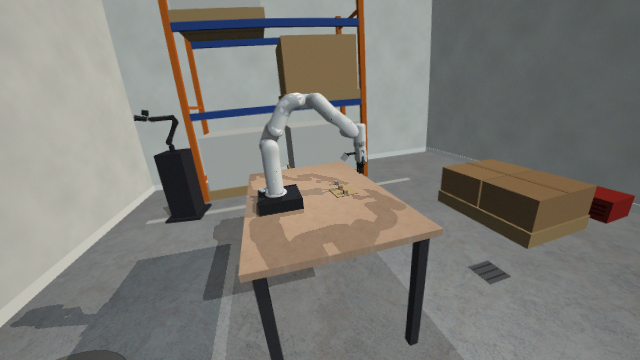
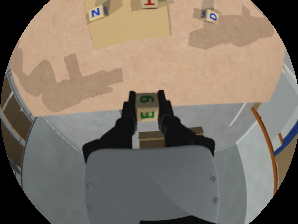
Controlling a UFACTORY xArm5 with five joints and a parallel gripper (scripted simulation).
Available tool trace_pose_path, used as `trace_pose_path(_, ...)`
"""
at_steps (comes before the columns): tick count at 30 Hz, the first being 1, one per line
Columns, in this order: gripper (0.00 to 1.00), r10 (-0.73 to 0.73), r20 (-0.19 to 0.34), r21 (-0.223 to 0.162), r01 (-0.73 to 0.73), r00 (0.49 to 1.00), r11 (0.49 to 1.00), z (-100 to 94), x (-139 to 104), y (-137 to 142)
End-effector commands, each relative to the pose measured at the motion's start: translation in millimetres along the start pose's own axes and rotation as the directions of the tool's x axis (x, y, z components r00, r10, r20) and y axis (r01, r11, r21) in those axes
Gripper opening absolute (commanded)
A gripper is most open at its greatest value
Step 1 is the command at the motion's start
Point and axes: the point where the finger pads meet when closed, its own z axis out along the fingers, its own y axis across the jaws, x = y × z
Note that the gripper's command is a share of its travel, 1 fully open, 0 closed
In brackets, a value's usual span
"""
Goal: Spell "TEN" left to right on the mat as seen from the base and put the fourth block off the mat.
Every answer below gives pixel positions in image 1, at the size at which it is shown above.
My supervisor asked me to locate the tan flat mat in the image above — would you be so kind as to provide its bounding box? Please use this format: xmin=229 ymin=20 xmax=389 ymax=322
xmin=329 ymin=186 xmax=359 ymax=198

